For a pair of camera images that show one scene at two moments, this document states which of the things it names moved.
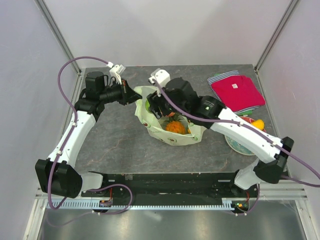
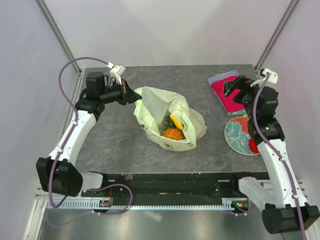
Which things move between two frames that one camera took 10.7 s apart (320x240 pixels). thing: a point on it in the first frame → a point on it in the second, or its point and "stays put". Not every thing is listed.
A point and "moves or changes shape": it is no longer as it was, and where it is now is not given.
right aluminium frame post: (276, 34) stays put
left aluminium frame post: (44, 9) stays put
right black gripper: (155, 100) → (242, 83)
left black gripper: (128, 95) stays put
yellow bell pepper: (259, 124) moves or changes shape
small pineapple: (173, 124) → (170, 129)
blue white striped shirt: (213, 78) stays put
